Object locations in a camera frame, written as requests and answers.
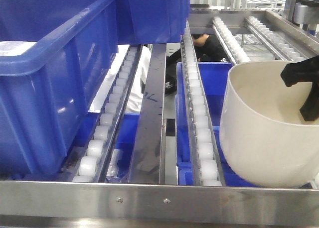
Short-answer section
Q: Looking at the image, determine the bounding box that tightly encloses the large blue bin rear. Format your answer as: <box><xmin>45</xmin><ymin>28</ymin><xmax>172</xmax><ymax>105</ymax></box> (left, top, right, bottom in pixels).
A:
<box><xmin>117</xmin><ymin>0</ymin><xmax>190</xmax><ymax>44</ymax></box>

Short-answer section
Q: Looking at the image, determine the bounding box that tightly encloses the left white roller track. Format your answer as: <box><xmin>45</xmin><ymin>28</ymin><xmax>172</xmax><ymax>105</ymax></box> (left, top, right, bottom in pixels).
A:
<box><xmin>72</xmin><ymin>45</ymin><xmax>142</xmax><ymax>183</ymax></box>

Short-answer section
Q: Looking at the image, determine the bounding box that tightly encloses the person in black shirt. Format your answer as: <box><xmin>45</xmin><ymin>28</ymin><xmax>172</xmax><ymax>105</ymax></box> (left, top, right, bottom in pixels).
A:
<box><xmin>164</xmin><ymin>34</ymin><xmax>229</xmax><ymax>95</ymax></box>

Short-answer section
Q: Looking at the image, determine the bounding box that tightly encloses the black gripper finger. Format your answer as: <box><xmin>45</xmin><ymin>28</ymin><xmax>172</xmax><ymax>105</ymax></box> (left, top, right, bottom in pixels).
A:
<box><xmin>300</xmin><ymin>82</ymin><xmax>319</xmax><ymax>121</ymax></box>
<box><xmin>280</xmin><ymin>56</ymin><xmax>319</xmax><ymax>87</ymax></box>

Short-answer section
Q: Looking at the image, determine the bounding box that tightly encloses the blue bin lower layer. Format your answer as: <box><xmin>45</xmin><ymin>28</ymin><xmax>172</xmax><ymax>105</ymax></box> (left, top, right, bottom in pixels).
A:
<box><xmin>74</xmin><ymin>61</ymin><xmax>265</xmax><ymax>188</ymax></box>

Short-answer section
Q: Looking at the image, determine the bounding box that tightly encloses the white roller track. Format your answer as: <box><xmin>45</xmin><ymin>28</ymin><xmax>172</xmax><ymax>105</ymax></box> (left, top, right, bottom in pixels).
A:
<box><xmin>180</xmin><ymin>34</ymin><xmax>225</xmax><ymax>186</ymax></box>
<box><xmin>72</xmin><ymin>45</ymin><xmax>142</xmax><ymax>183</ymax></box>

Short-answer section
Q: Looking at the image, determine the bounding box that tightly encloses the middle white roller track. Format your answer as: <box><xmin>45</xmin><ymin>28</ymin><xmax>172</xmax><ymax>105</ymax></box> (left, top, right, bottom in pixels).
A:
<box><xmin>180</xmin><ymin>34</ymin><xmax>225</xmax><ymax>186</ymax></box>

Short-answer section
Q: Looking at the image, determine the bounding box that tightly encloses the rear right roller track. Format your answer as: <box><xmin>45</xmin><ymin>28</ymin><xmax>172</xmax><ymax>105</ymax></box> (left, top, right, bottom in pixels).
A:
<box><xmin>213</xmin><ymin>17</ymin><xmax>250</xmax><ymax>65</ymax></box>

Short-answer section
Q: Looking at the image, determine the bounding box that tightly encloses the large blue bin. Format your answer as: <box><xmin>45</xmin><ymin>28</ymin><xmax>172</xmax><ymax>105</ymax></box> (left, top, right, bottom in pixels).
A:
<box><xmin>0</xmin><ymin>0</ymin><xmax>117</xmax><ymax>175</ymax></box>
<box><xmin>117</xmin><ymin>0</ymin><xmax>190</xmax><ymax>44</ymax></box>

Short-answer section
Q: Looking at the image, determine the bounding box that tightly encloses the stainless steel shelf rack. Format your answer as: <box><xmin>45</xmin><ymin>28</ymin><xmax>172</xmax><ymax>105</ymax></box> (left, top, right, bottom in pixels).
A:
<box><xmin>0</xmin><ymin>9</ymin><xmax>319</xmax><ymax>226</ymax></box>

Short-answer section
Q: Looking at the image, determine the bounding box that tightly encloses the white plastic bin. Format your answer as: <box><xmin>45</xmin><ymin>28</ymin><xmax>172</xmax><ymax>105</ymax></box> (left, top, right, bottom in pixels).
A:
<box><xmin>219</xmin><ymin>61</ymin><xmax>319</xmax><ymax>188</ymax></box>

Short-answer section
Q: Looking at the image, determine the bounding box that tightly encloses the far right roller track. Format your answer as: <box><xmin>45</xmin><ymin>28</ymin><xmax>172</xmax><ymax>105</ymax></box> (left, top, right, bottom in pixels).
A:
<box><xmin>246</xmin><ymin>16</ymin><xmax>306</xmax><ymax>62</ymax></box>

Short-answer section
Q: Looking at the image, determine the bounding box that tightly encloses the large blue bin front left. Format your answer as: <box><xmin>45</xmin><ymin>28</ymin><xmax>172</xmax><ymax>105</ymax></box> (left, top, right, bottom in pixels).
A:
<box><xmin>0</xmin><ymin>0</ymin><xmax>117</xmax><ymax>175</ymax></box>

